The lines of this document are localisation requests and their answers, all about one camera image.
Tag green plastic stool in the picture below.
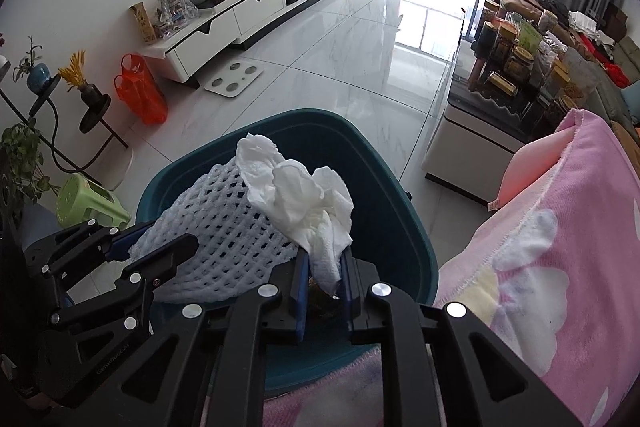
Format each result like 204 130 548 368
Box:
56 173 132 229

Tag teal plastic bin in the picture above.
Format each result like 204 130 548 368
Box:
135 108 440 398

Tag brown cardboard boxes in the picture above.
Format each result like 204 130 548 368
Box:
602 4 628 38

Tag white foam fruit net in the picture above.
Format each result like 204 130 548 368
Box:
129 163 313 304

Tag white TV cabinet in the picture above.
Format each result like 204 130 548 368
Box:
139 0 349 82

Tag coffee table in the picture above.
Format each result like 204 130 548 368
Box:
421 0 581 208

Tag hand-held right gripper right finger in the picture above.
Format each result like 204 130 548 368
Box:
341 252 584 427

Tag red cloth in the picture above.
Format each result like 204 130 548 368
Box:
580 34 631 88

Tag white tissue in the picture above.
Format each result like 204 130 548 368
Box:
235 133 355 295

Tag white clothes pile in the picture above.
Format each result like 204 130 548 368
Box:
567 10 601 32

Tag clear plastic bag with boxes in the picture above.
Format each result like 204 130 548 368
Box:
152 0 199 38

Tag group of food jars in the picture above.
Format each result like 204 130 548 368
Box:
470 0 601 128

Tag green and brown sofa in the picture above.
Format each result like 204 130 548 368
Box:
500 0 640 142

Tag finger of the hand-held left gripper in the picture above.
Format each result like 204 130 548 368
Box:
49 234 199 344
24 220 152 281

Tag pink printed blanket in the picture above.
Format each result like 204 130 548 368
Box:
262 108 640 427

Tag tall yellow box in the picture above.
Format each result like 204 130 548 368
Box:
129 3 158 45

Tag green leafy plant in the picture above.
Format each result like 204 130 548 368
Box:
0 119 60 223

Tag dark vase with yellow wheat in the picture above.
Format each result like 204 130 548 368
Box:
57 51 103 112

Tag orange plastic bag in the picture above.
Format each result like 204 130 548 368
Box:
114 53 168 125

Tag white bathroom scale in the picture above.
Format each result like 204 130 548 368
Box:
205 61 264 98

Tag black metal plant stand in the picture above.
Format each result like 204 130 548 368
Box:
0 74 130 188

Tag plant in blue pot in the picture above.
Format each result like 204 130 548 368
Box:
12 36 51 94

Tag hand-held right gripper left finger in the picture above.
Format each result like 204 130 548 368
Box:
65 253 309 427

